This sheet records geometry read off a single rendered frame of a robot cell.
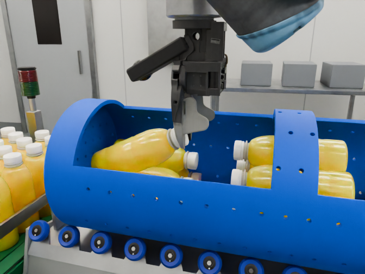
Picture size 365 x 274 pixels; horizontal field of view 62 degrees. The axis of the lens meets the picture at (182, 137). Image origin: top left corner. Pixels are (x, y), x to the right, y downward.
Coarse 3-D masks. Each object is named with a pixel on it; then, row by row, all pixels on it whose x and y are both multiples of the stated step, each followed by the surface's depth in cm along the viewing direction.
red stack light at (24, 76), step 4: (20, 72) 106; (24, 72) 106; (28, 72) 106; (32, 72) 107; (36, 72) 109; (20, 76) 106; (24, 76) 106; (28, 76) 106; (32, 76) 107; (36, 76) 109; (20, 80) 107; (24, 80) 106; (28, 80) 107; (32, 80) 107; (36, 80) 109
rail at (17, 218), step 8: (40, 200) 76; (24, 208) 71; (32, 208) 73; (40, 208) 76; (16, 216) 68; (24, 216) 71; (0, 224) 65; (8, 224) 66; (16, 224) 69; (0, 232) 64; (8, 232) 67
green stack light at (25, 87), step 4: (20, 84) 107; (24, 84) 107; (28, 84) 107; (32, 84) 108; (36, 84) 109; (20, 88) 108; (24, 88) 107; (28, 88) 107; (32, 88) 108; (36, 88) 109; (24, 92) 108; (28, 92) 108; (32, 92) 108; (36, 92) 109
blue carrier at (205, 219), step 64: (64, 128) 56; (128, 128) 78; (256, 128) 68; (320, 128) 63; (64, 192) 55; (128, 192) 51; (192, 192) 48; (256, 192) 46; (256, 256) 52; (320, 256) 46
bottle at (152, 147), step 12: (144, 132) 56; (156, 132) 55; (168, 132) 55; (120, 144) 58; (132, 144) 56; (144, 144) 55; (156, 144) 54; (168, 144) 55; (96, 156) 60; (108, 156) 58; (120, 156) 57; (132, 156) 56; (144, 156) 55; (156, 156) 55; (168, 156) 56; (108, 168) 58; (120, 168) 57; (132, 168) 57; (144, 168) 58
